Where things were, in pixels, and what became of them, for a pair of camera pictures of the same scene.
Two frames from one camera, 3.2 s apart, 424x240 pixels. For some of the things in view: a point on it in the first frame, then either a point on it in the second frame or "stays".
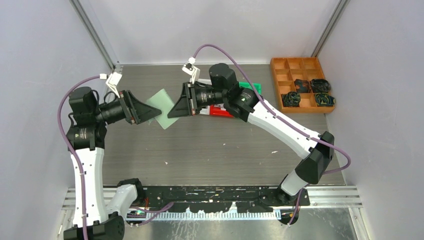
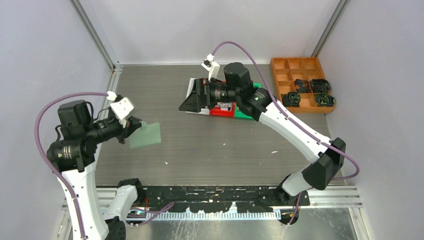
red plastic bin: [217, 111] stays
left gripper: [141, 111] to [131, 124]
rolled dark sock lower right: [323, 99] stays
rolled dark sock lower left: [291, 99] stays
